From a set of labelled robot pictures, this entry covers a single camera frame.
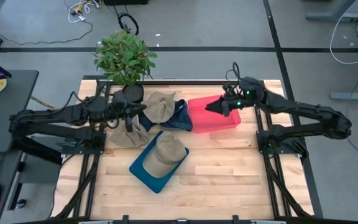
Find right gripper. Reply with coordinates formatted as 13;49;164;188
205;77;262;118

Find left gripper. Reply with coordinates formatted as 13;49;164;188
107;90;148;133

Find tan baseball cap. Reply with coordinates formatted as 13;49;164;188
142;131;188;179
109;119;150;149
142;91;177;124

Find blue denim baseball cap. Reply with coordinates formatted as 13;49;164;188
137;98;194;132

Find pink plastic bin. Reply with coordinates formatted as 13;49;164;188
187;95;242;134

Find potted green plant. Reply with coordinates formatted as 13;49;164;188
93;29;158;104

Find blue plastic bin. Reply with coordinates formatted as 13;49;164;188
128;129;190;194

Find black box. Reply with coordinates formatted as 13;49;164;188
103;0;149;6

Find black side desk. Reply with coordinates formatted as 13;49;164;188
0;70;40;224

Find grey desk leg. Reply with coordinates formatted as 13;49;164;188
330;84;358;102
305;0;358;22

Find black table frame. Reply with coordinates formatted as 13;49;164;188
51;79;315;223

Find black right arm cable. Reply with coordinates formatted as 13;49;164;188
225;61;242;82

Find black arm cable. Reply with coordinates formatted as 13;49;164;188
225;61;242;82
57;90;88;109

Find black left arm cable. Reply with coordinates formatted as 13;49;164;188
57;90;88;109

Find coiled black cable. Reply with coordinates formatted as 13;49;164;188
117;12;140;36

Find white cable bundle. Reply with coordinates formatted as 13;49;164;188
67;0;101;24

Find white floor cable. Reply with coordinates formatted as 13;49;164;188
329;0;358;65

